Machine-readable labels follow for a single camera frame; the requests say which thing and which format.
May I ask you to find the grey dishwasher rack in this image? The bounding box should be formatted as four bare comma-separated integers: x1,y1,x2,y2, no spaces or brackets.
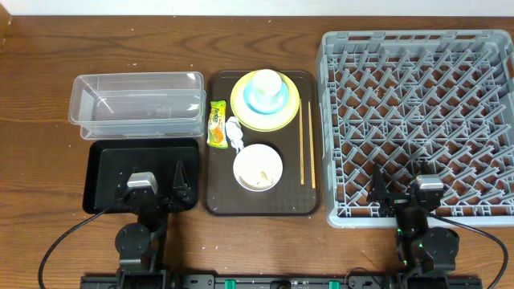
316,30,513,229

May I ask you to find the white tissue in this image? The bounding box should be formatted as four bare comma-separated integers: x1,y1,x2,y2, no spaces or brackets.
225,116,244,153

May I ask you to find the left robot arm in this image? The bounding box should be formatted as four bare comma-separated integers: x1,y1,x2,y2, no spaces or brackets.
115,161,195,288

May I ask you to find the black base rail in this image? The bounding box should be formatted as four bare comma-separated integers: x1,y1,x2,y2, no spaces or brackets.
80,273,483,289

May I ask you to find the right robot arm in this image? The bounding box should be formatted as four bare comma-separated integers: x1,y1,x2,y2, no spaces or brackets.
366,164,459,288

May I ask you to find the light blue saucer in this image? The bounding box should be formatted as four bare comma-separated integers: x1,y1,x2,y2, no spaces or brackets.
243,80,289,115

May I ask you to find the pale green cup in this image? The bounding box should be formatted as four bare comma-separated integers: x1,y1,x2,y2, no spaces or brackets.
250,69,282,107

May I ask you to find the yellow plate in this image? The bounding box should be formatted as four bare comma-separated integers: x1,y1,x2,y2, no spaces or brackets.
230,71,300,132

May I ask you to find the clear plastic bin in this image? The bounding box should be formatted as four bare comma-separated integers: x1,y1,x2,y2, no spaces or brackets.
68,71,206,140

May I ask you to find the yellow green snack wrapper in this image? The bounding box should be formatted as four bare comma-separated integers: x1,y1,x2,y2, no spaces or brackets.
206,100,228,149

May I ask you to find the white bowl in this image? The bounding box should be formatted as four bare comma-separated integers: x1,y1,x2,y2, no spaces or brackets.
233,144,284,192

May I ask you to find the black plastic tray bin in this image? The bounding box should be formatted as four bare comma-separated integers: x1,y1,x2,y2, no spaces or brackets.
82,139,199,214

